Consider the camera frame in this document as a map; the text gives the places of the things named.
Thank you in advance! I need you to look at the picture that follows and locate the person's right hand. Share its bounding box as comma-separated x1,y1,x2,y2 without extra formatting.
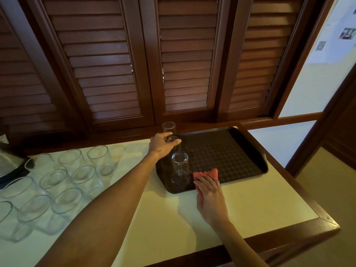
193,174,230,228

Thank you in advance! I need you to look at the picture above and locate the person's left hand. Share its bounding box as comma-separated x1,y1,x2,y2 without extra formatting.
147,132,182,161

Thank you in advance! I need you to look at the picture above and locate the red cloth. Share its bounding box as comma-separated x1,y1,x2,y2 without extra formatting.
192,168,219,203

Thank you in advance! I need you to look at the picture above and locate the dark brown textured tray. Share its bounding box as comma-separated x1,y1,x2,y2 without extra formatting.
155,126,269,194

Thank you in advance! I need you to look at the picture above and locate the group of clear glasses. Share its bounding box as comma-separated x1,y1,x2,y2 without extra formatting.
0,145,116,243

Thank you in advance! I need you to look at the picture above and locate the person's left forearm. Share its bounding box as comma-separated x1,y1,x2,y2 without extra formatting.
36,152,161,267

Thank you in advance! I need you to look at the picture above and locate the person's right forearm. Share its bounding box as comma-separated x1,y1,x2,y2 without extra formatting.
215,219,269,267

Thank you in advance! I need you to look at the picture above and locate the brown louvered wooden shutter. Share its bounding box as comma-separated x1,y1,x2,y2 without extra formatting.
139,0,234,125
0,0,84,138
217,0,320,123
25,0,155,133

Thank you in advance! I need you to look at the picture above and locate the steel electric kettle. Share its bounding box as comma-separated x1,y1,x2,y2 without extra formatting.
0,157,35,184
0,133,35,184

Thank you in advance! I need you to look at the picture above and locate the white paper notice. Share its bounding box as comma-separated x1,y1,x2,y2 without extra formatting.
306,0,356,64

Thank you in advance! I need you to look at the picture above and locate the brown wooden wall rail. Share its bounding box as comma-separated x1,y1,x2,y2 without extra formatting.
239,111,324,131

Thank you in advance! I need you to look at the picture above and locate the brown wooden door frame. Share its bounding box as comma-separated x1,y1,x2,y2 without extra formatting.
286,72,356,177

